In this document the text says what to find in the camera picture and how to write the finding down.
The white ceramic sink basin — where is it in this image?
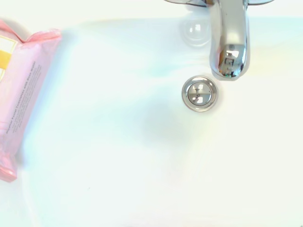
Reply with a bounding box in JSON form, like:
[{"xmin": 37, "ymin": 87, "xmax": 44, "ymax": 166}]
[{"xmin": 0, "ymin": 0, "xmax": 303, "ymax": 227}]

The chrome sink drain stopper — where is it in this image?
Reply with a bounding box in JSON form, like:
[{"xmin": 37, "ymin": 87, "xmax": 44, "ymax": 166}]
[{"xmin": 181, "ymin": 75, "xmax": 219, "ymax": 112}]

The chrome overflow hole cap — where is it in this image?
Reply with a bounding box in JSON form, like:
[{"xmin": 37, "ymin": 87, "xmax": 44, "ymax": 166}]
[{"xmin": 181, "ymin": 18, "xmax": 212, "ymax": 47}]

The chrome faucet spout body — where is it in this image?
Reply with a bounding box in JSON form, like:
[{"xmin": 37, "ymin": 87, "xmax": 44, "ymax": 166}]
[{"xmin": 207, "ymin": 0, "xmax": 251, "ymax": 82}]

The pink facial wipes pack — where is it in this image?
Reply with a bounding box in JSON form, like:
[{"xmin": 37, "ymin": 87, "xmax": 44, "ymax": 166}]
[{"xmin": 0, "ymin": 19, "xmax": 63, "ymax": 183}]

